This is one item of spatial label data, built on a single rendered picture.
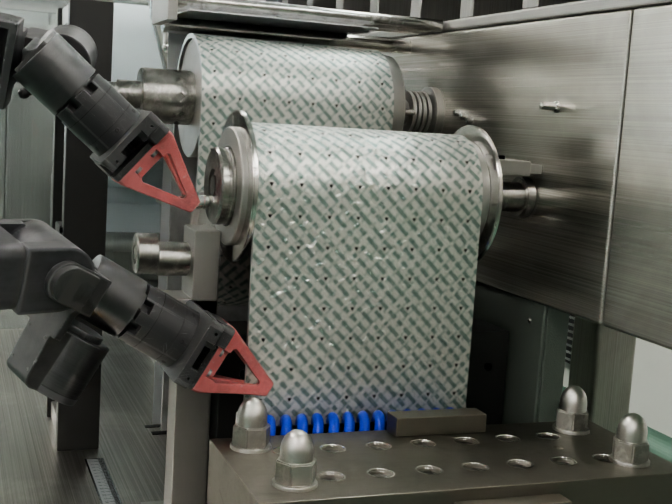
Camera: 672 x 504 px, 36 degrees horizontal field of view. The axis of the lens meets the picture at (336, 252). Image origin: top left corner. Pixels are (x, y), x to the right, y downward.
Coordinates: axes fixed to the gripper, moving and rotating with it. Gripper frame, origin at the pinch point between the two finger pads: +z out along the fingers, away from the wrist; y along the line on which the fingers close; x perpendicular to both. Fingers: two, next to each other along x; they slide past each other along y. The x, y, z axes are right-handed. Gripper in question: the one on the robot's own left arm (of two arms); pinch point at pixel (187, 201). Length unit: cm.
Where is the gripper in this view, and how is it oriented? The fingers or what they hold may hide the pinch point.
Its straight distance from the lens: 101.3
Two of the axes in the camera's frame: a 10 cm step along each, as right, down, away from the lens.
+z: 6.6, 6.7, 3.4
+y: 3.3, 1.4, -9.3
